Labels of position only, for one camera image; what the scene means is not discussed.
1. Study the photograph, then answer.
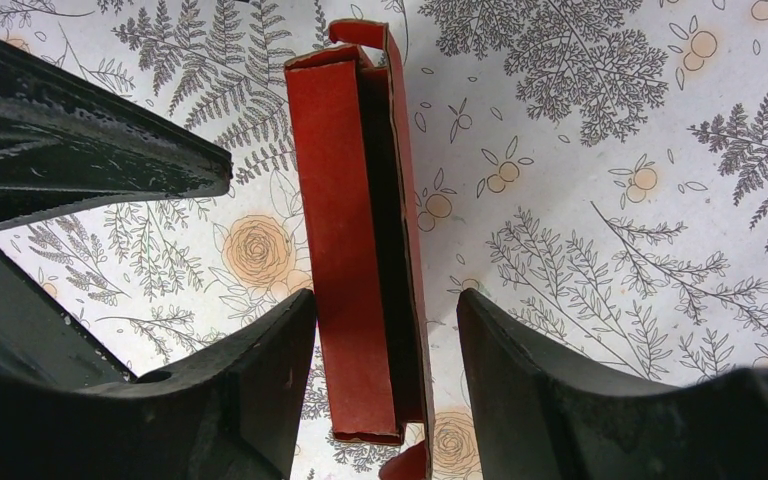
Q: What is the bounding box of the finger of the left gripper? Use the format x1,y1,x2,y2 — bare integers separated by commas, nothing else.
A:
0,40,232,230

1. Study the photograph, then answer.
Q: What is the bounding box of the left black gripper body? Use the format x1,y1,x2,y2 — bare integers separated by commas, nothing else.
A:
0,250,136,390

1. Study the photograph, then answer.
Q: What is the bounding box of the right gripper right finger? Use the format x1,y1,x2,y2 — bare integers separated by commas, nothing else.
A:
457,289,768,479

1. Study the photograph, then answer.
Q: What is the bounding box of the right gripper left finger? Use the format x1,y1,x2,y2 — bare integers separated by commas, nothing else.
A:
0,289,316,479

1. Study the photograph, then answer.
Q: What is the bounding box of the red paper box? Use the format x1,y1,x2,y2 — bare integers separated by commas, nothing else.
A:
284,19,432,479

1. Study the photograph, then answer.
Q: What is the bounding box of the floral patterned mat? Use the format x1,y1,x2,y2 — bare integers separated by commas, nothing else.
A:
0,1,768,479

